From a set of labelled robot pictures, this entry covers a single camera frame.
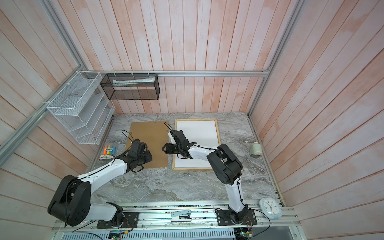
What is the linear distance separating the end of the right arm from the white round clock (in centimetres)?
46

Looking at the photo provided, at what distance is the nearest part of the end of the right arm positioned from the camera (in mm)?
733

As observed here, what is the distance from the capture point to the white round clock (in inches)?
29.2
